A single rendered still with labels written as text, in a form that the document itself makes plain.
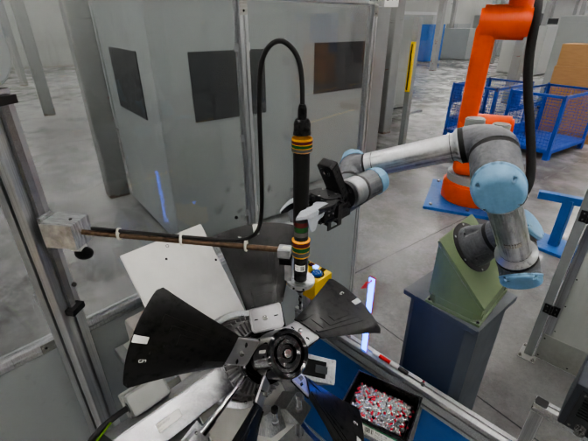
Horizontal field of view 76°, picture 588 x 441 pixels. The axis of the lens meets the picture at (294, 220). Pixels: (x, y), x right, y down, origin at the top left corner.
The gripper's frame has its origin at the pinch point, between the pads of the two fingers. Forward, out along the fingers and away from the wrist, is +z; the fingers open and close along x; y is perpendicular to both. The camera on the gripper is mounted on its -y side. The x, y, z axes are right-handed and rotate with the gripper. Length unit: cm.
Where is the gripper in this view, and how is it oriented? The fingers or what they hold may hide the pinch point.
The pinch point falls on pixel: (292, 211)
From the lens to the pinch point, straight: 83.4
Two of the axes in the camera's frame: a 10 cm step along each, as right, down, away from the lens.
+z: -7.0, 3.3, -6.4
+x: -7.2, -3.3, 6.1
